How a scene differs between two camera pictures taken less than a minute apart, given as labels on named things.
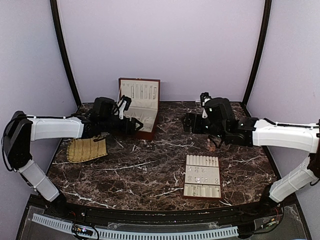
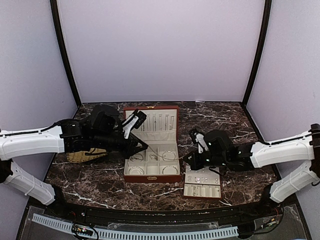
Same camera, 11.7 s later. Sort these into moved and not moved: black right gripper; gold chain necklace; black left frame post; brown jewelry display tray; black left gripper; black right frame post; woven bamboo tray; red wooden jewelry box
Moved: red wooden jewelry box; gold chain necklace; black left gripper; black right gripper
Not moved: brown jewelry display tray; black left frame post; woven bamboo tray; black right frame post
